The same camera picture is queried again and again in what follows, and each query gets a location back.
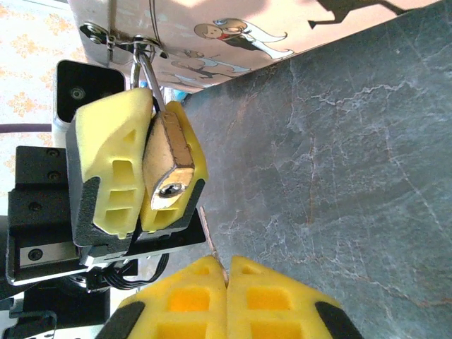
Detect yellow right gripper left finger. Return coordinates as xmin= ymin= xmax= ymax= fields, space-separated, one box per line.
xmin=93 ymin=254 xmax=227 ymax=339

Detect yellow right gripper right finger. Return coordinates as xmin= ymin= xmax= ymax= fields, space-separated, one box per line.
xmin=225 ymin=255 xmax=364 ymax=339

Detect small metal key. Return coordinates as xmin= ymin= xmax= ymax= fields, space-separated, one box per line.
xmin=198 ymin=206 xmax=229 ymax=287

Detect brass padlock with steel shackle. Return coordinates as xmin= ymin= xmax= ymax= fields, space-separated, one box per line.
xmin=130 ymin=35 xmax=196 ymax=212

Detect silver metal box hasp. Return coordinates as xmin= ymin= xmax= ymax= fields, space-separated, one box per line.
xmin=79 ymin=21 xmax=169 ymax=66

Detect pink wedding print tin box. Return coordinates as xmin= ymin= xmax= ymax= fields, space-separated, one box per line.
xmin=66 ymin=0 xmax=442 ymax=95

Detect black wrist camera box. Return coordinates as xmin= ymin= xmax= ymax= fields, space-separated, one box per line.
xmin=52 ymin=59 xmax=126 ymax=131

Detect black cable bundle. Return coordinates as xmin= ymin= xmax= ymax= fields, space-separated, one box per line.
xmin=86 ymin=252 xmax=170 ymax=292

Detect purple cable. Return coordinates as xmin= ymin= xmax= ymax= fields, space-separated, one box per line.
xmin=0 ymin=123 xmax=54 ymax=134

